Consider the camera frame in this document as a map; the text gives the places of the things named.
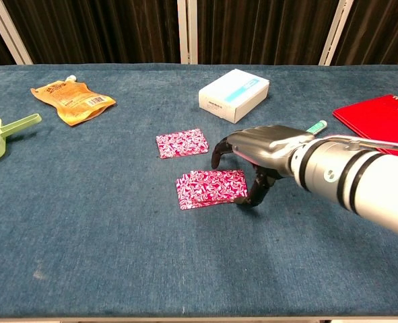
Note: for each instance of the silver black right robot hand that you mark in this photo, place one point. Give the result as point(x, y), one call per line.
point(266, 148)

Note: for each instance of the pink white patterned card stack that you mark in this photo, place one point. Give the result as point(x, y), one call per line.
point(182, 144)
point(210, 188)

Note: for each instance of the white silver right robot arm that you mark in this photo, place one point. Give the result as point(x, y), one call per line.
point(370, 185)

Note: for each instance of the green white marker tube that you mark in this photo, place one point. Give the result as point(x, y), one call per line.
point(316, 127)

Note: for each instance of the white cardboard box blue label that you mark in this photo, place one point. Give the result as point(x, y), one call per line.
point(234, 96)

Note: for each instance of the red spiral notebook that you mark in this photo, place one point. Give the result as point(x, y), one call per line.
point(380, 119)

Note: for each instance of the blue velvet table cloth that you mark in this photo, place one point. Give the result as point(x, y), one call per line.
point(101, 218)

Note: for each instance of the orange spouted snack pouch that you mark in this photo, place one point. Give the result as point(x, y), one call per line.
point(72, 99)

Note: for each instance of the dark brown pleated curtain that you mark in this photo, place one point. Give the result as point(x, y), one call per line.
point(101, 30)

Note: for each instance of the white metal frame post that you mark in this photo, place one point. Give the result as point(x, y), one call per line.
point(335, 33)
point(10, 33)
point(187, 30)

